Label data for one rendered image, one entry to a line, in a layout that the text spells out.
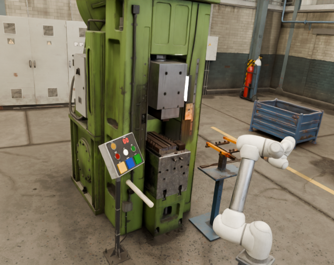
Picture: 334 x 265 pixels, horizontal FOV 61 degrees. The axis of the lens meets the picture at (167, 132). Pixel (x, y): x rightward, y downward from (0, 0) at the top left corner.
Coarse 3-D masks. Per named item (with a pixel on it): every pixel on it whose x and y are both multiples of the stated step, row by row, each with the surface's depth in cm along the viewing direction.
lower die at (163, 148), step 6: (156, 132) 306; (150, 138) 290; (156, 138) 288; (162, 138) 289; (150, 144) 281; (156, 144) 279; (162, 144) 277; (174, 144) 279; (156, 150) 272; (162, 150) 271; (168, 150) 275; (174, 150) 280
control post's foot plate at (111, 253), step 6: (120, 246) 278; (108, 252) 271; (114, 252) 267; (120, 252) 271; (126, 252) 273; (108, 258) 264; (114, 258) 265; (120, 258) 264; (126, 258) 266; (114, 264) 259
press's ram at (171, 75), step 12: (168, 60) 270; (156, 72) 244; (168, 72) 247; (180, 72) 254; (156, 84) 247; (168, 84) 251; (180, 84) 258; (156, 96) 250; (168, 96) 255; (180, 96) 262; (156, 108) 252; (168, 108) 259
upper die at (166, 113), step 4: (148, 108) 275; (152, 108) 268; (172, 108) 262; (176, 108) 265; (148, 112) 276; (152, 112) 269; (156, 112) 263; (160, 112) 258; (164, 112) 258; (168, 112) 260; (172, 112) 263; (176, 112) 266; (156, 116) 264; (160, 116) 259; (164, 116) 260; (168, 116) 262; (172, 116) 265; (176, 116) 268
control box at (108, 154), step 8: (128, 136) 237; (104, 144) 215; (120, 144) 227; (128, 144) 234; (136, 144) 242; (104, 152) 218; (112, 152) 218; (120, 152) 225; (128, 152) 232; (136, 152) 239; (104, 160) 220; (112, 160) 216; (120, 160) 223; (112, 168) 217; (128, 168) 227; (112, 176) 219; (120, 176) 218
